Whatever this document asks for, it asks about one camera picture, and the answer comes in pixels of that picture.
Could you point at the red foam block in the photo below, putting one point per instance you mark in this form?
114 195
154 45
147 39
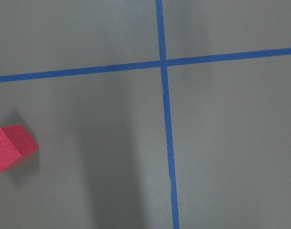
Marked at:
16 145

